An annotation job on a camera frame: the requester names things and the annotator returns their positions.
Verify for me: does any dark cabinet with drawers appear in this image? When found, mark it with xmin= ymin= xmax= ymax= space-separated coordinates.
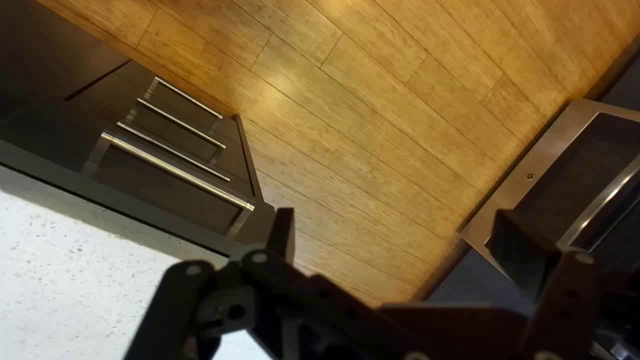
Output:
xmin=0 ymin=0 xmax=274 ymax=256

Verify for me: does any stainless steel oven appliance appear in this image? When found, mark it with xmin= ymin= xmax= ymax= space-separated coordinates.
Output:
xmin=459 ymin=101 xmax=640 ymax=262

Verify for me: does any top drawer steel handle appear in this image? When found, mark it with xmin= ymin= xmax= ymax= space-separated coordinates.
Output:
xmin=84 ymin=129 xmax=256 ymax=232

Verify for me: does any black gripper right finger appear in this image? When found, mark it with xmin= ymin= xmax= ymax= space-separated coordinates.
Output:
xmin=377 ymin=211 xmax=640 ymax=360

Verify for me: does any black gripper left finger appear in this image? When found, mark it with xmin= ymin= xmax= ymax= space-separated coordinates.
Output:
xmin=123 ymin=206 xmax=375 ymax=360

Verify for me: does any drawer steel handle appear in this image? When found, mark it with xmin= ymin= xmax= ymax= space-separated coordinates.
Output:
xmin=116 ymin=122 xmax=232 ymax=183
xmin=144 ymin=77 xmax=223 ymax=121
xmin=125 ymin=99 xmax=225 ymax=151
xmin=84 ymin=129 xmax=256 ymax=232

